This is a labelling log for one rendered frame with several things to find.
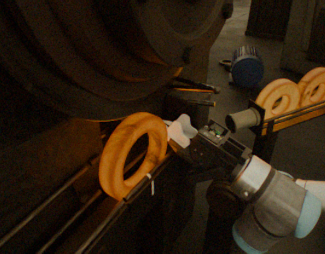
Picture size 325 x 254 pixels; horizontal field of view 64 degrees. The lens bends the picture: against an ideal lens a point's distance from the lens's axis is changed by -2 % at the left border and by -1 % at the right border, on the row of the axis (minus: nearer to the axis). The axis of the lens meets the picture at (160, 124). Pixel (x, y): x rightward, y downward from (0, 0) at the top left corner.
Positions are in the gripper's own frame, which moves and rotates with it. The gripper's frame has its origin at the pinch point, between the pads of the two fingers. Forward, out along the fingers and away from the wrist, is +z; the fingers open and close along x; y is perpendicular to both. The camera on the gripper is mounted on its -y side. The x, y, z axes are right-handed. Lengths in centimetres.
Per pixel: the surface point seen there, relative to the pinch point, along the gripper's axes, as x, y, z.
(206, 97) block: -11.8, 5.8, -3.8
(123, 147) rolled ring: 17.9, 7.2, -1.0
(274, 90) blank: -32.7, 6.8, -16.5
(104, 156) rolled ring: 20.3, 5.1, 0.9
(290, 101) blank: -39.2, 3.1, -22.5
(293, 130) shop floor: -144, -65, -45
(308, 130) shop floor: -150, -62, -53
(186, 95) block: -8.7, 5.0, 0.5
